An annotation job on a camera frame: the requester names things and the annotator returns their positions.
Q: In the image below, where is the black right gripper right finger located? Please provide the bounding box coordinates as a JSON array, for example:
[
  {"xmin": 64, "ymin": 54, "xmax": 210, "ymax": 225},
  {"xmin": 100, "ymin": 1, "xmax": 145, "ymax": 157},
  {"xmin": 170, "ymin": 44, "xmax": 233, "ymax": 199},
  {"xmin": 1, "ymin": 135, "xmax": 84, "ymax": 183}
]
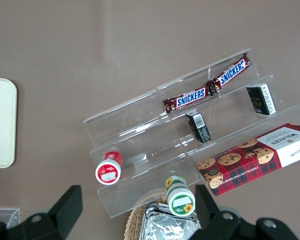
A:
[{"xmin": 189, "ymin": 184, "xmax": 242, "ymax": 240}]

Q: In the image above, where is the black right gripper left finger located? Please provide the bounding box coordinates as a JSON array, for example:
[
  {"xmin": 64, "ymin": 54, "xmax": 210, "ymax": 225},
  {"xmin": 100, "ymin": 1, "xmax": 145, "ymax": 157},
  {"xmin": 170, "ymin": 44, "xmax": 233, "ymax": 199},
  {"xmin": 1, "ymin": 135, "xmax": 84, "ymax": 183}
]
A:
[{"xmin": 21, "ymin": 184, "xmax": 84, "ymax": 240}]

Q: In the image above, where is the foil-wrapped sandwich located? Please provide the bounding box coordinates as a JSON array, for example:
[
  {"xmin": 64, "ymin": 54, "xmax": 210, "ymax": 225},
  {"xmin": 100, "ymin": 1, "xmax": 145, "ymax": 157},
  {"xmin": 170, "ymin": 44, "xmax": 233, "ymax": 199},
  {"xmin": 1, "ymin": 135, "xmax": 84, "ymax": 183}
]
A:
[{"xmin": 138, "ymin": 202, "xmax": 202, "ymax": 240}]

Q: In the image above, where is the woven wicker basket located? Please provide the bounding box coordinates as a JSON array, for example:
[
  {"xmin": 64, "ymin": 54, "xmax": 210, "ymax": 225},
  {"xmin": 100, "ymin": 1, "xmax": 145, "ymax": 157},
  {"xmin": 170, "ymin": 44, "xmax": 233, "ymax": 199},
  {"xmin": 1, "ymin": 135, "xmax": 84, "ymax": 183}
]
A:
[{"xmin": 123, "ymin": 196, "xmax": 169, "ymax": 240}]

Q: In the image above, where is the cream plastic tray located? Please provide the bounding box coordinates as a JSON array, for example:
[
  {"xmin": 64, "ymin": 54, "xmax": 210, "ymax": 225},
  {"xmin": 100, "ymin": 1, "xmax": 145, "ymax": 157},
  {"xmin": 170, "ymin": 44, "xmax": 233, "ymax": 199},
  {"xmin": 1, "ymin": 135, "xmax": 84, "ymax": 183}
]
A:
[{"xmin": 0, "ymin": 76, "xmax": 18, "ymax": 169}]

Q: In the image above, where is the green sunflower lidded cup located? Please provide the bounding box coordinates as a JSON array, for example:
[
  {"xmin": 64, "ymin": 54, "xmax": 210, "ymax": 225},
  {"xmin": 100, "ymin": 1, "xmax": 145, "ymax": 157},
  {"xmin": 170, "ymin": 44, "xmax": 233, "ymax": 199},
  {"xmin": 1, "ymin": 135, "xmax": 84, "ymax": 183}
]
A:
[{"xmin": 164, "ymin": 175, "xmax": 196, "ymax": 217}]

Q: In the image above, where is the red lidded small cup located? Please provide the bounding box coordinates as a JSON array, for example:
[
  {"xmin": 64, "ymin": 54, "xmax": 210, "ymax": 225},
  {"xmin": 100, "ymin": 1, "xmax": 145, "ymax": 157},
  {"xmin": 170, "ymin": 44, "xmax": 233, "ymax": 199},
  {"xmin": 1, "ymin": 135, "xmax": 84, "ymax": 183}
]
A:
[{"xmin": 94, "ymin": 150, "xmax": 124, "ymax": 186}]

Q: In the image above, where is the clear plastic container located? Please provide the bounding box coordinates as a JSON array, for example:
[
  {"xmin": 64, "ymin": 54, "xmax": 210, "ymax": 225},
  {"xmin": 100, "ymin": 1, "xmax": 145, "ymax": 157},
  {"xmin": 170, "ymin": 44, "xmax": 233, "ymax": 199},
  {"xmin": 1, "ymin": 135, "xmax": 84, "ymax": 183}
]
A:
[{"xmin": 0, "ymin": 207, "xmax": 22, "ymax": 230}]

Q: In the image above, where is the Walkers red tartan cookie box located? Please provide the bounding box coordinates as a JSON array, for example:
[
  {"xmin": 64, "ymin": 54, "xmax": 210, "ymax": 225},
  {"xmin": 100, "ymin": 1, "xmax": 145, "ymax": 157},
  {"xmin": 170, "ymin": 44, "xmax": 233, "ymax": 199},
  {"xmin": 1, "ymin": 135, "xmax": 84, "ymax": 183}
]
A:
[{"xmin": 196, "ymin": 122, "xmax": 300, "ymax": 197}]

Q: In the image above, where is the small black barcode box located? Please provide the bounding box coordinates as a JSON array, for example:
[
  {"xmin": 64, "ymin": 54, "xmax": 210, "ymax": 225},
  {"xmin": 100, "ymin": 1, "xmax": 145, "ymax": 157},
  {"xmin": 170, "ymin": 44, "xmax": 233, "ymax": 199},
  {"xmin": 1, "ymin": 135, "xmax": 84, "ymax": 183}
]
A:
[{"xmin": 185, "ymin": 111, "xmax": 212, "ymax": 144}]

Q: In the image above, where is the clear acrylic stepped riser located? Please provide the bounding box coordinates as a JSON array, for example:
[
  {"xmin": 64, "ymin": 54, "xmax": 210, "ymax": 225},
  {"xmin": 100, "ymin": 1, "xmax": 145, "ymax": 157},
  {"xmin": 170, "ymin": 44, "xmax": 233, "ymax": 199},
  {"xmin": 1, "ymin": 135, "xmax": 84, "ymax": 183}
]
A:
[
  {"xmin": 155, "ymin": 48, "xmax": 300, "ymax": 198},
  {"xmin": 83, "ymin": 88, "xmax": 199, "ymax": 219}
]

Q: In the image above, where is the Snickers chocolate bar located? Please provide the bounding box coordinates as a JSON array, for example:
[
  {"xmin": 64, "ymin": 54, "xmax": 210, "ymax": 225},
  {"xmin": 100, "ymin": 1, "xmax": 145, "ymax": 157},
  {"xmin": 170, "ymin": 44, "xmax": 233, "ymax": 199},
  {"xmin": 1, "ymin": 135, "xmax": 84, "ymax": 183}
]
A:
[
  {"xmin": 205, "ymin": 51, "xmax": 252, "ymax": 95},
  {"xmin": 162, "ymin": 87, "xmax": 213, "ymax": 114}
]

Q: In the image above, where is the small black gold-print box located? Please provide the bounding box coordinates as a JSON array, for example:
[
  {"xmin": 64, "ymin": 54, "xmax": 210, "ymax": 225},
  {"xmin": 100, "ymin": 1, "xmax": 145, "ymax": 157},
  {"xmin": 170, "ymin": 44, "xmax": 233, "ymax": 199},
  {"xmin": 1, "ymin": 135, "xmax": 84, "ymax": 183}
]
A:
[{"xmin": 246, "ymin": 82, "xmax": 278, "ymax": 116}]

